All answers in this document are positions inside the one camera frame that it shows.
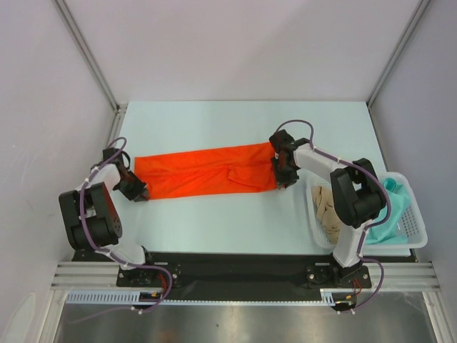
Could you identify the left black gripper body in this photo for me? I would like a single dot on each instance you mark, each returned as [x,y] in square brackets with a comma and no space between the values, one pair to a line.
[131,186]

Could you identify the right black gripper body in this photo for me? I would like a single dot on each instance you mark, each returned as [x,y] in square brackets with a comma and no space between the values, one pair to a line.
[285,174]

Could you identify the orange t-shirt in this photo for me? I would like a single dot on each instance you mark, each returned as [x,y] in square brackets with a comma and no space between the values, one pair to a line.
[225,170]

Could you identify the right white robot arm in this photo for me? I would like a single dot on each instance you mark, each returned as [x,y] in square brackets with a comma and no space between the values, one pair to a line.
[360,200]

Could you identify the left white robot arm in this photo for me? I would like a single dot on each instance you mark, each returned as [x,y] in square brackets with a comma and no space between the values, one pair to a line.
[90,218]

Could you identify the beige t-shirt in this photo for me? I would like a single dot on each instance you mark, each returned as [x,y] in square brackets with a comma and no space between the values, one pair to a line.
[326,213]

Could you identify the white plastic basket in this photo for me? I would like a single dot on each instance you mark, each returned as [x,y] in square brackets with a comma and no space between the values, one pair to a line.
[405,228]

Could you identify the left aluminium frame post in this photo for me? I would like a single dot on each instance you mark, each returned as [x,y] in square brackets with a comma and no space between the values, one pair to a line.
[87,55]

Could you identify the aluminium frame post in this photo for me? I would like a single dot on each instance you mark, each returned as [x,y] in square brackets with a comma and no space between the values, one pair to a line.
[399,49]
[87,55]

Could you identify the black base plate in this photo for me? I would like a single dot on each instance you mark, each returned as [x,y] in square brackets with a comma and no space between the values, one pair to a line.
[219,290]

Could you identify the white slotted cable duct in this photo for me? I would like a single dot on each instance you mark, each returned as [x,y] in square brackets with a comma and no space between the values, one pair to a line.
[319,298]

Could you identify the right aluminium frame post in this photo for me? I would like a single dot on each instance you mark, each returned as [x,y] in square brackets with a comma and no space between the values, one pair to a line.
[399,49]

